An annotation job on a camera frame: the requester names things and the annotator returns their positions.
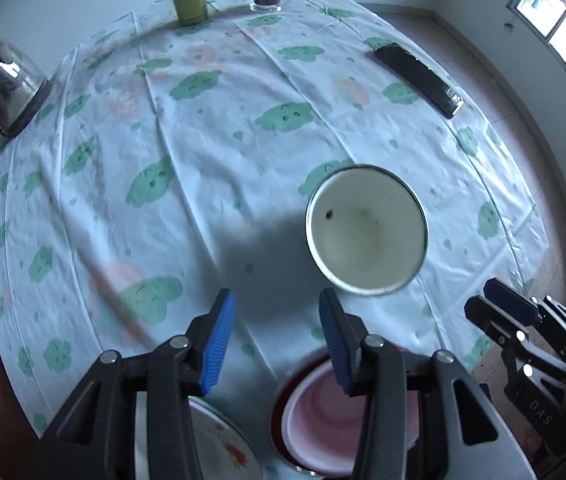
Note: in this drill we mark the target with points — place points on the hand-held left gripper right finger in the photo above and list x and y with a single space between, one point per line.
335 345

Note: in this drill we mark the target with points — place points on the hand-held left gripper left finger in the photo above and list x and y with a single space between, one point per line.
218 340

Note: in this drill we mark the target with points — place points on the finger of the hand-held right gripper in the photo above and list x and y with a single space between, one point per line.
493 320
508 300

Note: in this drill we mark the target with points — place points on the red flower white plate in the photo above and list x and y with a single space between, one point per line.
223 445

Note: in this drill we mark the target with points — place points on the white enamel bowl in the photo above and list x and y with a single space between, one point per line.
363 230

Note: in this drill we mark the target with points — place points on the pink plastic bowl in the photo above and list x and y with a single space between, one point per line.
313 410

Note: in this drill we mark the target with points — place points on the red plastic bowl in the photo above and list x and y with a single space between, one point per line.
277 420

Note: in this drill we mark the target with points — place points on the white green cloud-print tablecloth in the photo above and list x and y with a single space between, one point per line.
213 135

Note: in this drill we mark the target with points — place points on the black remote control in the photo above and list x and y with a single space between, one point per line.
418 80

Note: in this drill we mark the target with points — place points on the glass kettle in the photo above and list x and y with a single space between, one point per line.
3 80

